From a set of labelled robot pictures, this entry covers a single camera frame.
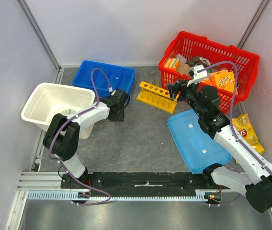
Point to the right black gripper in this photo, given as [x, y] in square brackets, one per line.
[180, 88]

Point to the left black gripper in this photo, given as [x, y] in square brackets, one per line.
[119, 118]

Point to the short clear glass tube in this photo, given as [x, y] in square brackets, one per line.
[157, 82]

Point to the clear bag of swabs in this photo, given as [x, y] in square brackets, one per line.
[68, 112]

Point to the yellow Lays chips bag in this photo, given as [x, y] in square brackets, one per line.
[244, 127]

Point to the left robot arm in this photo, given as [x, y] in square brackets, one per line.
[62, 136]

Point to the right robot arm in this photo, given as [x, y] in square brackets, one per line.
[256, 183]

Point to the yellow test tube rack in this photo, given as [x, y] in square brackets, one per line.
[157, 97]

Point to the orange green sponge pack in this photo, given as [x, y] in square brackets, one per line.
[172, 63]

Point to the blue divided plastic tray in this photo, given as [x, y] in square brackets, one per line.
[101, 73]

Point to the orange Scrub Daddy package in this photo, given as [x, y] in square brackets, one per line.
[223, 80]

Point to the light blue plastic lid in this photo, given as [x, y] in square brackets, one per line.
[196, 148]

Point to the red shopping basket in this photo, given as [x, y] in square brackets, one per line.
[191, 45]

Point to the white plastic tub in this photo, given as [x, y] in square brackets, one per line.
[49, 99]

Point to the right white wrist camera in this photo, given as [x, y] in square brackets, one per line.
[198, 74]

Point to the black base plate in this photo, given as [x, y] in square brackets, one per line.
[148, 184]

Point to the white cable duct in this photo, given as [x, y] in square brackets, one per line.
[84, 196]

